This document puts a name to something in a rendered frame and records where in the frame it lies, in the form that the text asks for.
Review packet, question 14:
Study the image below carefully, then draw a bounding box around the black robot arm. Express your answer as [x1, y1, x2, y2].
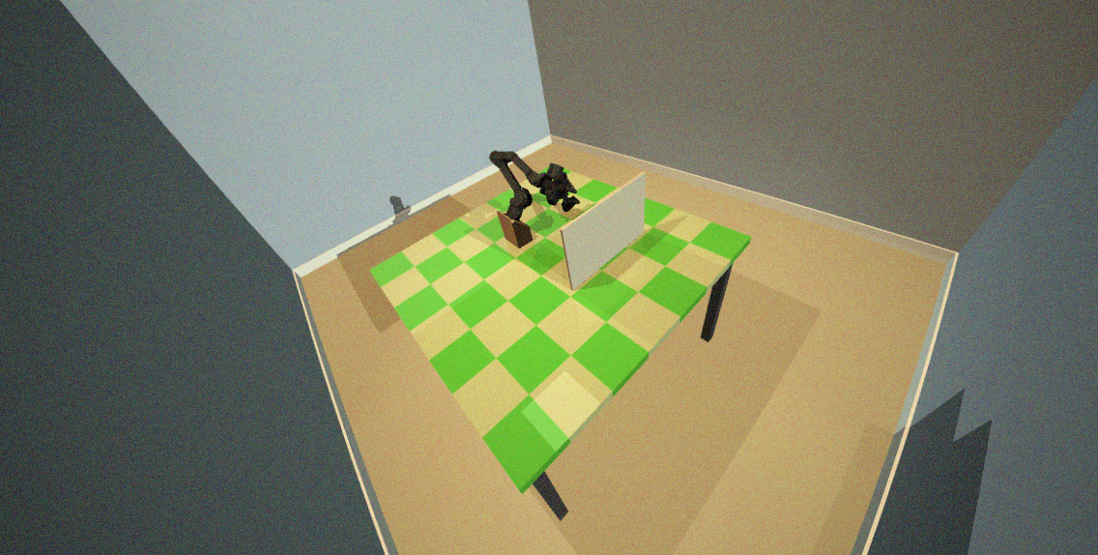
[489, 151, 563, 221]

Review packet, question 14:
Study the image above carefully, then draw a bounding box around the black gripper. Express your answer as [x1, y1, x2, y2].
[549, 171, 580, 212]

